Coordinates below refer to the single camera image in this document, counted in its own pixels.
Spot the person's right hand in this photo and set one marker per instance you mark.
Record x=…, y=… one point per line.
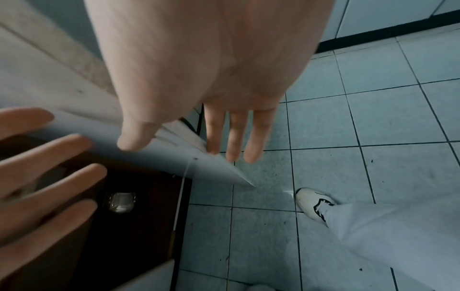
x=201, y=56

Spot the person's left hand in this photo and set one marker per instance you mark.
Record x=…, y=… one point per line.
x=32, y=176

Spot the white cabinet door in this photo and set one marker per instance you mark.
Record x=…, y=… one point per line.
x=84, y=119

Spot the dark brown wooden cabinet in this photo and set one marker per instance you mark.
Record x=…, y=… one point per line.
x=143, y=233

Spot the pale stone countertop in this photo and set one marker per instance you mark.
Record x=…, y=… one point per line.
x=46, y=48

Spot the white black sneaker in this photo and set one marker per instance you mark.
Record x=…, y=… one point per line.
x=312, y=203

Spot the person's grey trouser leg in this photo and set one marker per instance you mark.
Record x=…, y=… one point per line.
x=395, y=241

